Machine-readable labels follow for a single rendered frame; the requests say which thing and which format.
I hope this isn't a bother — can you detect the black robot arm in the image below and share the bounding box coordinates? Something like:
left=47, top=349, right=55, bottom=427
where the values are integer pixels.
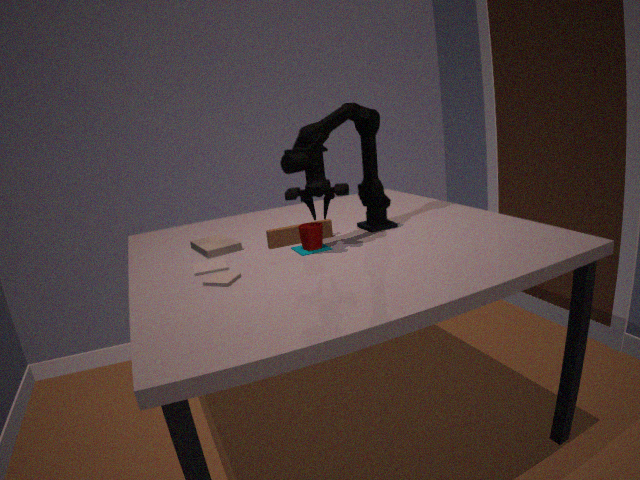
left=281, top=103, right=391, bottom=227

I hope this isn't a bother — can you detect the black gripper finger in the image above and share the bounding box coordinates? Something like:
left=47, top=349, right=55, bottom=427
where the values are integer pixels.
left=300, top=196, right=316, bottom=220
left=324, top=194, right=335, bottom=220

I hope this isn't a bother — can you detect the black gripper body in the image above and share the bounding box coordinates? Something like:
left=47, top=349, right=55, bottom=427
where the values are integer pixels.
left=285, top=168, right=349, bottom=200

